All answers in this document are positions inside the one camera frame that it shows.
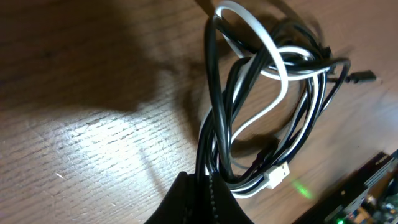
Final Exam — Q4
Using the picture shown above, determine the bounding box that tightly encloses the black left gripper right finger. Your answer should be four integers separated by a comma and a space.
201, 175, 253, 224

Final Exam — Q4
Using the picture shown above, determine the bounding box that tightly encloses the white USB cable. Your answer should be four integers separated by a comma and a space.
198, 0, 331, 200

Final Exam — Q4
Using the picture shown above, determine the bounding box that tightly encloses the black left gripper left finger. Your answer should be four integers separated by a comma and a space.
145, 172, 198, 224

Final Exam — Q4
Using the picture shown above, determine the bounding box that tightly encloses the black USB cable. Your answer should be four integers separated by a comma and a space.
195, 14, 377, 190

